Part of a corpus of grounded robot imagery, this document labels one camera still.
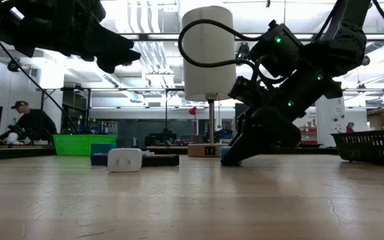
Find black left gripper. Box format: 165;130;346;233
28;0;142;74

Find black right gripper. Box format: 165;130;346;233
220;71;343;167

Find teal rectangular eraser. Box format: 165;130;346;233
90;143;118;155

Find white cube wall charger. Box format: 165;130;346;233
107;147;143;173

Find red storage bins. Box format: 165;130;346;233
298;125;318;146

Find red object on pole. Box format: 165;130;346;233
188;106;199;144

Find white shade table lamp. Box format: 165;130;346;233
181;5;238;158

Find green plastic basket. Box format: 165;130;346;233
52;133;119;157

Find black digital clock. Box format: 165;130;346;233
141;153;181;167

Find dark blue card box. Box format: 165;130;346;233
90;153;110;167

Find black plastic basket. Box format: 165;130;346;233
331;129;384;167

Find brown cardboard box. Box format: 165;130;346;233
367;109;384;131

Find white round object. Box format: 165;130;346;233
5;132;21;146

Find black right camera cable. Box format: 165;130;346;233
177;18;279;84

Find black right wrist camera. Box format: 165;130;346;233
247;19;305;79

